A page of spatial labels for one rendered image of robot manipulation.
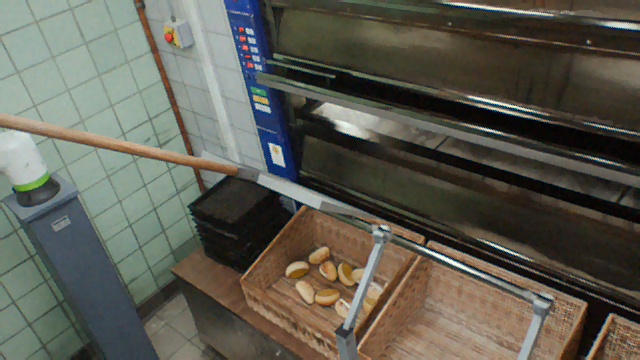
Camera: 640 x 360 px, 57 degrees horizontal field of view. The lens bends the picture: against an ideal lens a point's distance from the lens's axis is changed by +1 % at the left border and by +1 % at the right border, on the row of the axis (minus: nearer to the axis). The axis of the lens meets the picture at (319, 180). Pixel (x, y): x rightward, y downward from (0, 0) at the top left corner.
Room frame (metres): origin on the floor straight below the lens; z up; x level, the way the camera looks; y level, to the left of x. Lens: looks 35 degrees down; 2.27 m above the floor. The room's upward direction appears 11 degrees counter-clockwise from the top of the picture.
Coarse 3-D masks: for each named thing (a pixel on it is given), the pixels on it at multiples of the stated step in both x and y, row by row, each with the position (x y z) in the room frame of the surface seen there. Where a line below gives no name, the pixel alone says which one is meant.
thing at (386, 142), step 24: (312, 120) 1.99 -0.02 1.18; (360, 144) 1.80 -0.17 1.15; (384, 144) 1.72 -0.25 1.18; (408, 144) 1.69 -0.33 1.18; (432, 168) 1.57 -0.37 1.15; (456, 168) 1.50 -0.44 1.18; (480, 168) 1.47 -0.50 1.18; (504, 192) 1.37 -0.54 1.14; (528, 192) 1.32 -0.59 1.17; (552, 192) 1.29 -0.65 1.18; (576, 192) 1.27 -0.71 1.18; (600, 216) 1.17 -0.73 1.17; (624, 216) 1.14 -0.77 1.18
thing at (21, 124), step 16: (0, 112) 1.13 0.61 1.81; (16, 128) 1.13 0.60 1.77; (32, 128) 1.14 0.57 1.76; (48, 128) 1.16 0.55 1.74; (64, 128) 1.19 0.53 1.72; (80, 144) 1.20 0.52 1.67; (96, 144) 1.22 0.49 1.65; (112, 144) 1.24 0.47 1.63; (128, 144) 1.27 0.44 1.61; (160, 160) 1.31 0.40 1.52; (176, 160) 1.33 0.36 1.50; (192, 160) 1.36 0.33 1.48; (208, 160) 1.40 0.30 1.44
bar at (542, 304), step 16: (352, 224) 1.35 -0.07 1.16; (368, 224) 1.31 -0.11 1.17; (384, 240) 1.26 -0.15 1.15; (400, 240) 1.22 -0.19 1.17; (432, 256) 1.14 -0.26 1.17; (448, 256) 1.12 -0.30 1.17; (368, 272) 1.22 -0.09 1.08; (464, 272) 1.06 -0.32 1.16; (480, 272) 1.04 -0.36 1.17; (368, 288) 1.20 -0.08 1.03; (496, 288) 1.00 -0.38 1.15; (512, 288) 0.97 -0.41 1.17; (352, 304) 1.18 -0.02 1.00; (544, 304) 0.91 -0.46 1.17; (352, 320) 1.15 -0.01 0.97; (544, 320) 0.91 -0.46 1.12; (336, 336) 1.13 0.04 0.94; (352, 336) 1.13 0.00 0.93; (528, 336) 0.88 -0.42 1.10; (352, 352) 1.12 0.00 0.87; (528, 352) 0.86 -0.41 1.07
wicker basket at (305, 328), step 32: (288, 224) 1.85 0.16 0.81; (320, 224) 1.92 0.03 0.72; (384, 224) 1.70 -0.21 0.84; (352, 256) 1.77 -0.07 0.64; (384, 256) 1.66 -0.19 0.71; (416, 256) 1.54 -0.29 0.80; (256, 288) 1.60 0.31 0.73; (288, 288) 1.72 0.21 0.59; (320, 288) 1.68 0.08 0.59; (352, 288) 1.65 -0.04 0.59; (288, 320) 1.49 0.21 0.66; (320, 320) 1.52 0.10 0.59; (320, 352) 1.37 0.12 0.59
